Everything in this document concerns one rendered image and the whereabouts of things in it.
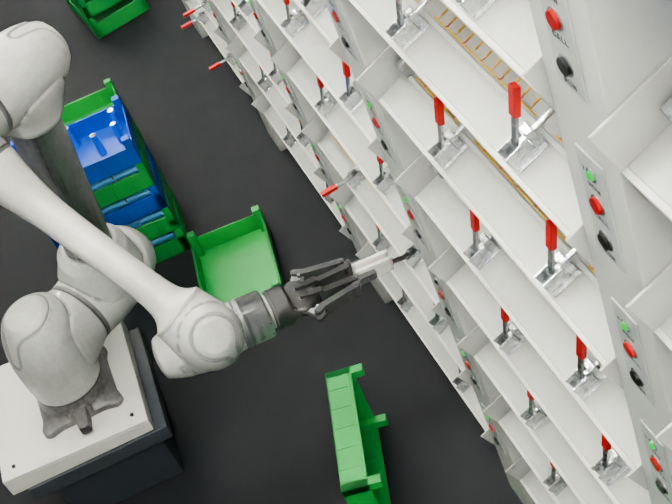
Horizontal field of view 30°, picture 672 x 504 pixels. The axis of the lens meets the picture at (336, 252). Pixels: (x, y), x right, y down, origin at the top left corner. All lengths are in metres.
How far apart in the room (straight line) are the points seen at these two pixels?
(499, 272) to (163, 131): 2.19
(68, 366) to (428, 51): 1.40
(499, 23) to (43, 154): 1.41
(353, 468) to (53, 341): 0.65
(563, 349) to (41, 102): 1.10
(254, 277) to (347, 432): 0.77
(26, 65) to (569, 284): 1.18
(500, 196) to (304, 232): 1.75
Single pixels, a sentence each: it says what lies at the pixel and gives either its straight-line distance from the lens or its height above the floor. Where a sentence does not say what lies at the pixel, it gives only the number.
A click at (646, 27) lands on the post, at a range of 0.90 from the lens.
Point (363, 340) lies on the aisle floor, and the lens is 2.91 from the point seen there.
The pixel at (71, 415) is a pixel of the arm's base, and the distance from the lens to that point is 2.72.
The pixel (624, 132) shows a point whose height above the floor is 1.51.
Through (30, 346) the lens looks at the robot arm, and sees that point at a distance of 2.59.
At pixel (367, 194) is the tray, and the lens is 2.43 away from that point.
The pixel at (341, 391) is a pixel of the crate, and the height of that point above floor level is 0.20.
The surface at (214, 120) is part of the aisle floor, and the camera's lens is 3.70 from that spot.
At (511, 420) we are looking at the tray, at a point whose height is 0.34.
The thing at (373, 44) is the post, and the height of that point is 1.18.
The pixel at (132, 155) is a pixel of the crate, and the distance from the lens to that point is 3.12.
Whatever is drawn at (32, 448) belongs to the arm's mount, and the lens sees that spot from 2.75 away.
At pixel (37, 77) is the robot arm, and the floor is 1.01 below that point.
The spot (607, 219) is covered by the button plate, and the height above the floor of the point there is 1.40.
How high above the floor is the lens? 2.14
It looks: 43 degrees down
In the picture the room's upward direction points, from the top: 24 degrees counter-clockwise
